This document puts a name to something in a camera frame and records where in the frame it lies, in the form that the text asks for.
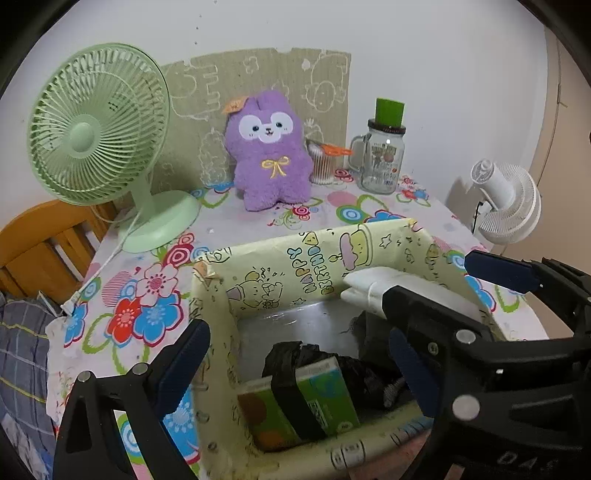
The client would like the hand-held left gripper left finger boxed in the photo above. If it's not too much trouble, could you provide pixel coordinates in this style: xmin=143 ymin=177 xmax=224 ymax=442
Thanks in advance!
xmin=53 ymin=318 xmax=212 ymax=480

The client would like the black plastic bag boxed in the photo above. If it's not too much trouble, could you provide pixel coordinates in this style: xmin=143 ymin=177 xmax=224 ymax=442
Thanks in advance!
xmin=262 ymin=340 xmax=407 ymax=409

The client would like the yellow printed storage box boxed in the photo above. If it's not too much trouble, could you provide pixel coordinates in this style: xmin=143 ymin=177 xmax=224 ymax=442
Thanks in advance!
xmin=188 ymin=218 xmax=509 ymax=480

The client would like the green tissue pack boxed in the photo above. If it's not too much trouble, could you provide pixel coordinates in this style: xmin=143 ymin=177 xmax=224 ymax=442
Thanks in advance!
xmin=238 ymin=359 xmax=361 ymax=450

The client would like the printed cardboard sheet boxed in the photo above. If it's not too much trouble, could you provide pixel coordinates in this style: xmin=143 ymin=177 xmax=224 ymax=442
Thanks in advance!
xmin=154 ymin=46 xmax=352 ymax=192

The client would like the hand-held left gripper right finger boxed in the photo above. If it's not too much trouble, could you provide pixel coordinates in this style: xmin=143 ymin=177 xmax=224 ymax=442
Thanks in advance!
xmin=389 ymin=327 xmax=479 ymax=480

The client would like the white tissue pack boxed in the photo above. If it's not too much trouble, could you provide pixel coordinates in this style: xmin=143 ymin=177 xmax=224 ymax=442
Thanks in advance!
xmin=342 ymin=266 xmax=462 ymax=321

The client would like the green desk fan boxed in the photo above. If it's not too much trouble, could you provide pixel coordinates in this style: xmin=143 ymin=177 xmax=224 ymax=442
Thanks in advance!
xmin=28 ymin=43 xmax=201 ymax=254

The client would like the wooden bed headboard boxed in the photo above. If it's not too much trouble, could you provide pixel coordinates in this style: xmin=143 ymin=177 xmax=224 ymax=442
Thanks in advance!
xmin=0 ymin=199 xmax=118 ymax=305

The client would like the floral tablecloth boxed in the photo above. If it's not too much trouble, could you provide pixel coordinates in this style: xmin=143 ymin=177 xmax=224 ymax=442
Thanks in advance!
xmin=46 ymin=173 xmax=550 ymax=480

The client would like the cotton swab container orange lid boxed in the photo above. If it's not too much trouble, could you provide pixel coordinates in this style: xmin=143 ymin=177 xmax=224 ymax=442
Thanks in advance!
xmin=305 ymin=138 xmax=354 ymax=185

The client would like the white fan power cable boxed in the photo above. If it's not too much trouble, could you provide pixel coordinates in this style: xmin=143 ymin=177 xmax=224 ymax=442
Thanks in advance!
xmin=60 ymin=217 xmax=139 ymax=319

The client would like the grey sock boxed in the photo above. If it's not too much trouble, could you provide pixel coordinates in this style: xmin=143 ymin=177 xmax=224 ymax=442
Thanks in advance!
xmin=344 ymin=310 xmax=419 ymax=409

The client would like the grey plaid pillow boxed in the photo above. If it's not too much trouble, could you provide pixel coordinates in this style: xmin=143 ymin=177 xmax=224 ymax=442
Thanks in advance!
xmin=0 ymin=298 xmax=58 ymax=462

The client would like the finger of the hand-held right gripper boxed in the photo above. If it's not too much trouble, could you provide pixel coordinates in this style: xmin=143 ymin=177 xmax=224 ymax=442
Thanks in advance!
xmin=381 ymin=285 xmax=498 ymax=356
xmin=464 ymin=251 xmax=591 ymax=325

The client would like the purple plush toy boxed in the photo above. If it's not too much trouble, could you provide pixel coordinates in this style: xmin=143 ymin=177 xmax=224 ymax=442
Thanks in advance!
xmin=224 ymin=90 xmax=312 ymax=212

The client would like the beige door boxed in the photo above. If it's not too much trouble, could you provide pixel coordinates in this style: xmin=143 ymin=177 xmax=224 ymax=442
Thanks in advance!
xmin=526 ymin=32 xmax=591 ymax=264

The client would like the white desk fan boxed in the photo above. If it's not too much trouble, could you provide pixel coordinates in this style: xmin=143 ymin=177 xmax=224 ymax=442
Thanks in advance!
xmin=471 ymin=159 xmax=542 ymax=245

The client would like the glass mug jar green lid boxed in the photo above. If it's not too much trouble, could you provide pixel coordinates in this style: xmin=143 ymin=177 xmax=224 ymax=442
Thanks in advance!
xmin=348 ymin=98 xmax=407 ymax=195

